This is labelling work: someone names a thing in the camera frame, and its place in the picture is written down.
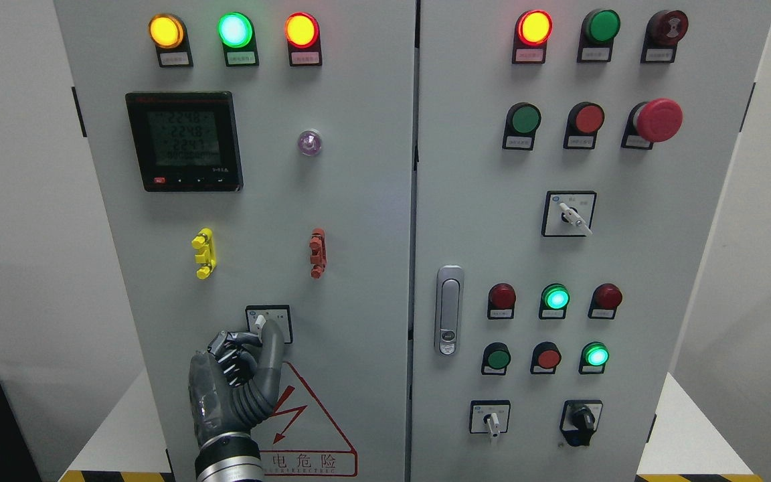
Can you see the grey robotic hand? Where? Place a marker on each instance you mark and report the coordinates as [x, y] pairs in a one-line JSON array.
[[219, 407]]

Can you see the white lever selector switch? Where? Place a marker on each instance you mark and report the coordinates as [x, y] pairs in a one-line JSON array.
[[278, 313]]

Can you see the metallic robot forearm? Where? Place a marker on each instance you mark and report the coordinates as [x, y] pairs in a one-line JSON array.
[[230, 457]]

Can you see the lit green indicator light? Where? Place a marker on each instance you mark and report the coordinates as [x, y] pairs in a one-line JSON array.
[[237, 34]]

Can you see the yellow indicator light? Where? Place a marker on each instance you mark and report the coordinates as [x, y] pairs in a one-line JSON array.
[[169, 35]]

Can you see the unlit green indicator light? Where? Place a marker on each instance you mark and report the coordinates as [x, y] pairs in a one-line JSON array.
[[597, 33]]

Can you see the red high voltage warning sticker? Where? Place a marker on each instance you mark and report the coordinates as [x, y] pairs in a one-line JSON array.
[[301, 439]]

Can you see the yellow terminal connector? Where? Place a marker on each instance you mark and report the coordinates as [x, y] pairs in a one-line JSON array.
[[205, 255]]

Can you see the red terminal connector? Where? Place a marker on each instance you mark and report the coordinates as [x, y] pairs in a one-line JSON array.
[[318, 256]]

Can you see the black digital power meter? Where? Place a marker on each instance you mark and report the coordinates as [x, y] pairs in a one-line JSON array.
[[186, 141]]

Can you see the small purple indicator lamp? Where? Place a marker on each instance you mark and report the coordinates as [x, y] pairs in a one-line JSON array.
[[310, 142]]

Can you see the green push button lower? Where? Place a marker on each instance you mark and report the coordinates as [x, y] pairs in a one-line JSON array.
[[495, 360]]

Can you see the dark red indicator left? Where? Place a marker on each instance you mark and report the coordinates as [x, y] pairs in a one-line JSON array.
[[502, 302]]

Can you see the dark red indicator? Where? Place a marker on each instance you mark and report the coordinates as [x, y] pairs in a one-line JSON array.
[[502, 302], [606, 299]]

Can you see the grey electrical cabinet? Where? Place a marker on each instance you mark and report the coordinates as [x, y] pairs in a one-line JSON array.
[[411, 101]]

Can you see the red push button lower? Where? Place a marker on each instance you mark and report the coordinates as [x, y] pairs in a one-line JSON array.
[[546, 358]]

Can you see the red push button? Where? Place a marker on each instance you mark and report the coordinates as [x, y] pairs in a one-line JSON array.
[[546, 358], [584, 121]]

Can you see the lit green indicator middle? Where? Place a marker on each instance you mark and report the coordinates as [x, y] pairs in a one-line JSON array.
[[553, 302]]

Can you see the lit red indicator light left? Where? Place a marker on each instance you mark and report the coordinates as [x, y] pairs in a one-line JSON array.
[[302, 35]]

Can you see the lit red indicator light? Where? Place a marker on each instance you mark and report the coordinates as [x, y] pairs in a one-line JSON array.
[[531, 34], [302, 35]]

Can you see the lit green push button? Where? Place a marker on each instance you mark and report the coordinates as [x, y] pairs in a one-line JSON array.
[[593, 358]]

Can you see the dark red indicator right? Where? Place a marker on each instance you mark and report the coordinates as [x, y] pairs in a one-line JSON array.
[[606, 299]]

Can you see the green push button upper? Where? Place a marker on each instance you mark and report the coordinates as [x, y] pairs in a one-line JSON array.
[[521, 123]]

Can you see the red push button upper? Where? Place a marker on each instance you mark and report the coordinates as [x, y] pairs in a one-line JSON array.
[[584, 121]]

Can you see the lit red indicator light right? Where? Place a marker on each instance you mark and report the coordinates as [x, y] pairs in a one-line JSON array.
[[531, 34]]

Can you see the red emergency stop button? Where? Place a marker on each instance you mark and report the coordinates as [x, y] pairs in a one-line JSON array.
[[652, 122]]

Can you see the dark red buzzer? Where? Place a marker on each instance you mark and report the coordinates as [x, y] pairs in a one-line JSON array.
[[664, 31]]

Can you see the chrome door lock handle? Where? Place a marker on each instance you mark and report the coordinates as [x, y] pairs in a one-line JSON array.
[[449, 284]]

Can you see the white selector switch lower right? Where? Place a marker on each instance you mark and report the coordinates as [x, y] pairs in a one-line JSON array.
[[489, 417]]

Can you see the black knob selector switch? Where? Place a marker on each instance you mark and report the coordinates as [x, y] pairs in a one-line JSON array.
[[579, 421]]

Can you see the white selector switch upper right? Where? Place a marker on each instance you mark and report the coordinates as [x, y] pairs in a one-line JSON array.
[[568, 213]]

